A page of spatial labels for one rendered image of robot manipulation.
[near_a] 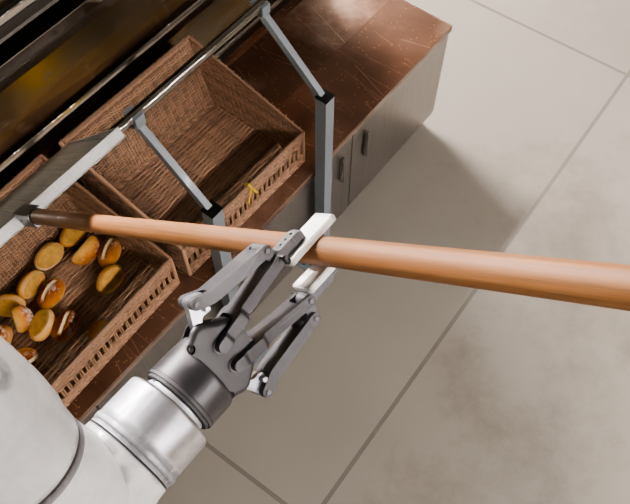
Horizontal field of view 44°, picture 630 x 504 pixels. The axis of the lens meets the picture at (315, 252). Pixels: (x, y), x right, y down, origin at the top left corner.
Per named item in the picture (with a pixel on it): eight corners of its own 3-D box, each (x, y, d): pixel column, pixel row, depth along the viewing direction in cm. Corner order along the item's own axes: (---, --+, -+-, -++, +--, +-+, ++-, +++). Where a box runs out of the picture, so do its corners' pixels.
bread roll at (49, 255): (70, 252, 233) (67, 251, 238) (54, 236, 230) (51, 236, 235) (45, 276, 230) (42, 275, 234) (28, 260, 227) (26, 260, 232)
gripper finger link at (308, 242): (275, 264, 77) (271, 259, 77) (319, 217, 80) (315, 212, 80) (293, 267, 75) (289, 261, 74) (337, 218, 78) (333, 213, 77)
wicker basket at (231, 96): (78, 196, 248) (52, 141, 224) (199, 90, 270) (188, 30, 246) (190, 280, 233) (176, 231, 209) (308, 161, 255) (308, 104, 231)
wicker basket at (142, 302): (-74, 335, 223) (-121, 291, 200) (67, 202, 246) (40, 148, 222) (46, 433, 209) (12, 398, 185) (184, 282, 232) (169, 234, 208)
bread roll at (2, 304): (25, 317, 222) (33, 309, 228) (20, 295, 220) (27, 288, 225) (-8, 320, 223) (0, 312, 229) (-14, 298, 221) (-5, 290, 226)
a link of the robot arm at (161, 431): (139, 470, 73) (182, 422, 76) (183, 502, 66) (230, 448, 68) (76, 408, 69) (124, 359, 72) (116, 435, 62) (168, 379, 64)
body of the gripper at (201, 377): (128, 365, 71) (197, 294, 75) (182, 424, 75) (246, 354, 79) (164, 382, 65) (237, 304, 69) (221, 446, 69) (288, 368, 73)
